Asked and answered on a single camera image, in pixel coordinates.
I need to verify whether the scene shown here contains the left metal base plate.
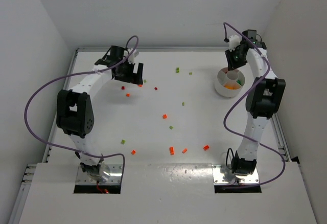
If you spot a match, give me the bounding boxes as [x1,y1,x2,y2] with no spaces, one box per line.
[75,164,123,186]

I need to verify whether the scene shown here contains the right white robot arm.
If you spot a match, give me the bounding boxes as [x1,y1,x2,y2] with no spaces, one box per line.
[225,30,286,175]

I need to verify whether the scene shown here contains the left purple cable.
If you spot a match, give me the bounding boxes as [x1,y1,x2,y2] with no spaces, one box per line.
[24,35,140,181]

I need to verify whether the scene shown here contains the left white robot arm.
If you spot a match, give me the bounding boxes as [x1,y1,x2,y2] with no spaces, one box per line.
[56,46,143,183]

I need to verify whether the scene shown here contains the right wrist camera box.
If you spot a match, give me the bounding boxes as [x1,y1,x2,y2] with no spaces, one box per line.
[228,35,241,52]

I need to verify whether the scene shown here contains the metal base plate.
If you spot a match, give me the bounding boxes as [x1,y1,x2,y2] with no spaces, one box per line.
[75,164,123,186]
[212,164,260,186]

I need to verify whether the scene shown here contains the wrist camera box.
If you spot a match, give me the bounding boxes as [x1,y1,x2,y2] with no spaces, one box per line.
[228,35,241,52]
[128,50,139,64]

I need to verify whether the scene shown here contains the yellow-orange legos in bowl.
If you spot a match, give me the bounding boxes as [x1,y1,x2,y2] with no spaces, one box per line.
[223,82,242,90]

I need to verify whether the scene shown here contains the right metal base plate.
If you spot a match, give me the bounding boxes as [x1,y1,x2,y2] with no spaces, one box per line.
[212,164,260,186]

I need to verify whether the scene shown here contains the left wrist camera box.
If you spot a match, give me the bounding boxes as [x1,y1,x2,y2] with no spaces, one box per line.
[128,50,139,64]

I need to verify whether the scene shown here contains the white divided bowl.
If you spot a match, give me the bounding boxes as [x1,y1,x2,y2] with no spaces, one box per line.
[214,68,245,98]

